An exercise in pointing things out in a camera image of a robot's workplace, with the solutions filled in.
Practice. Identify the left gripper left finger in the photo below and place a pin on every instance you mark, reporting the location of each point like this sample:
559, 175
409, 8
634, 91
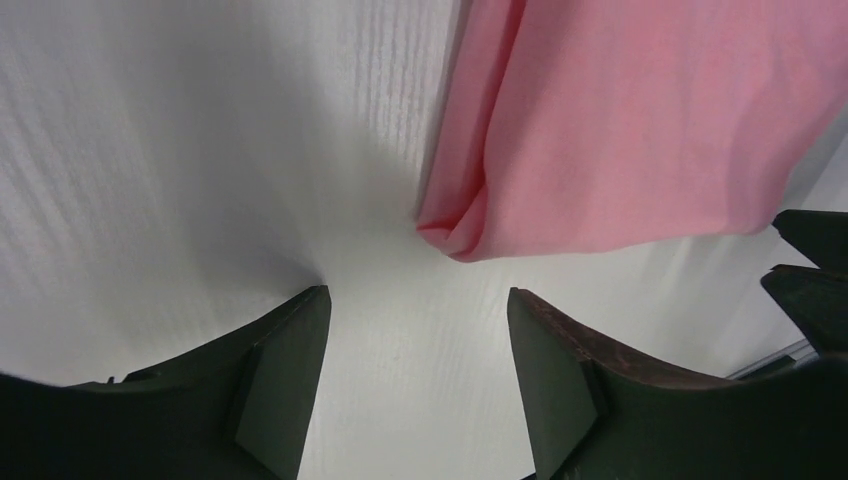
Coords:
237, 407

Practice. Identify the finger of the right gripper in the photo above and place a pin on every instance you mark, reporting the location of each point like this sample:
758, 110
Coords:
821, 236
815, 300

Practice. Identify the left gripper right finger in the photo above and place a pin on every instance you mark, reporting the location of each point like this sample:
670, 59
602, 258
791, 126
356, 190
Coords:
597, 408

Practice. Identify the pink t shirt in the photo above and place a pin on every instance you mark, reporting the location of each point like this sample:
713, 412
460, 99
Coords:
588, 126

